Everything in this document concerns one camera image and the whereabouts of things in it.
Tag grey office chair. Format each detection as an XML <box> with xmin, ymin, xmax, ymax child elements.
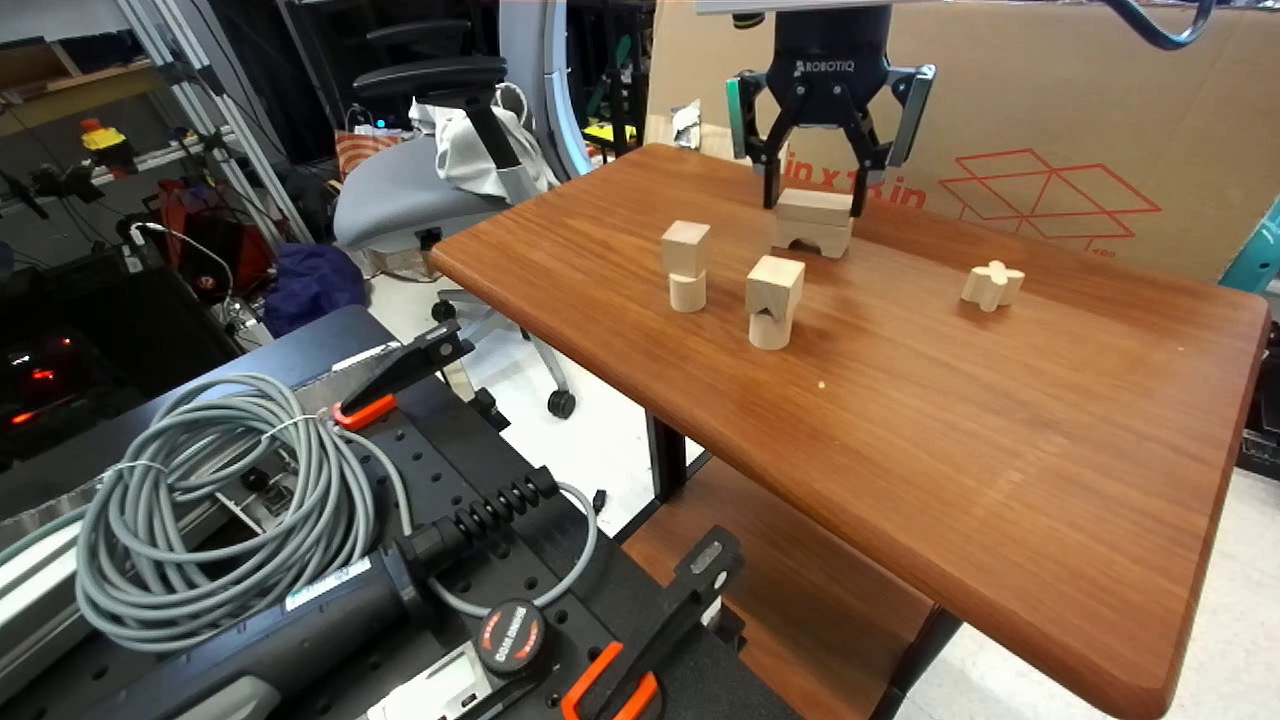
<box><xmin>329</xmin><ymin>16</ymin><xmax>593</xmax><ymax>424</ymax></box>

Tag yellow red emergency stop button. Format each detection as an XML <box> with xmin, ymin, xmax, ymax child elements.
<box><xmin>70</xmin><ymin>113</ymin><xmax>133</xmax><ymax>173</ymax></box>

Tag crumpled clear plastic bag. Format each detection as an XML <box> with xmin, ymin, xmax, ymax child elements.
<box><xmin>664</xmin><ymin>95</ymin><xmax>712</xmax><ymax>152</ymax></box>

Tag blue cable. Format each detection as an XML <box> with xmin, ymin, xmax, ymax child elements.
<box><xmin>1098</xmin><ymin>0</ymin><xmax>1225</xmax><ymax>56</ymax></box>

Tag silver crumpled cover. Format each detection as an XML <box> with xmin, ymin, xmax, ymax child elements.
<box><xmin>404</xmin><ymin>95</ymin><xmax>561</xmax><ymax>207</ymax></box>

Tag green plastic bin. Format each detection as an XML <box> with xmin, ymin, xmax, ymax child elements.
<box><xmin>1216</xmin><ymin>196</ymin><xmax>1280</xmax><ymax>301</ymax></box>

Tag wooden arch block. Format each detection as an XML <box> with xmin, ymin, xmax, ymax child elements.
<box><xmin>767</xmin><ymin>186</ymin><xmax>860</xmax><ymax>264</ymax></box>

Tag wooden block with hole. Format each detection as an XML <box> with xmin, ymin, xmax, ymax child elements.
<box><xmin>745</xmin><ymin>254</ymin><xmax>811</xmax><ymax>315</ymax></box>

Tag small wooden cylinder block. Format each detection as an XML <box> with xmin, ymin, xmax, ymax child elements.
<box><xmin>664</xmin><ymin>267</ymin><xmax>712</xmax><ymax>315</ymax></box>

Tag coiled grey cable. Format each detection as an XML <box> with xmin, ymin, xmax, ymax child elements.
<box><xmin>67</xmin><ymin>369</ymin><xmax>419</xmax><ymax>660</ymax></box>

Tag aluminium frame rack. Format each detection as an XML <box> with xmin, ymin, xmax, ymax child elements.
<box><xmin>108</xmin><ymin>0</ymin><xmax>321</xmax><ymax>254</ymax></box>

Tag wooden cube block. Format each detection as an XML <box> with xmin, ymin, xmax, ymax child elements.
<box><xmin>658</xmin><ymin>217</ymin><xmax>714</xmax><ymax>281</ymax></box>

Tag wooden cross-shaped block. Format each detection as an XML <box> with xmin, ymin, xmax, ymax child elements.
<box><xmin>958</xmin><ymin>258</ymin><xmax>1028</xmax><ymax>320</ymax></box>

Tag blue round object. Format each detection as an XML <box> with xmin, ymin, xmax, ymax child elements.
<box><xmin>259</xmin><ymin>239</ymin><xmax>370</xmax><ymax>339</ymax></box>

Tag brown wooden footboard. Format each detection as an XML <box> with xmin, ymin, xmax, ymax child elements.
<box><xmin>615</xmin><ymin>455</ymin><xmax>939</xmax><ymax>720</ymax></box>

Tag black clamp with orange handle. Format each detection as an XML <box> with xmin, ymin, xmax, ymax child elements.
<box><xmin>329</xmin><ymin>315</ymin><xmax>480</xmax><ymax>442</ymax></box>
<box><xmin>555</xmin><ymin>526</ymin><xmax>748</xmax><ymax>720</ymax></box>

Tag black round knob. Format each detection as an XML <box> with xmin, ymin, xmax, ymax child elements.
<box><xmin>466</xmin><ymin>595</ymin><xmax>561</xmax><ymax>684</ymax></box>

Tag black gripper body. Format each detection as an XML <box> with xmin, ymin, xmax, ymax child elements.
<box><xmin>767</xmin><ymin>5</ymin><xmax>895</xmax><ymax>135</ymax></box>

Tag black device with red lights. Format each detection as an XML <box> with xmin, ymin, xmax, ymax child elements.
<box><xmin>0</xmin><ymin>247</ymin><xmax>110</xmax><ymax>472</ymax></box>

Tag large cardboard sheet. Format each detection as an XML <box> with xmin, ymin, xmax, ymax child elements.
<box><xmin>642</xmin><ymin>0</ymin><xmax>1280</xmax><ymax>291</ymax></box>

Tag black ribbed cable connector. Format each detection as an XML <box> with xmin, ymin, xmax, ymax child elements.
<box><xmin>197</xmin><ymin>465</ymin><xmax>569</xmax><ymax>720</ymax></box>

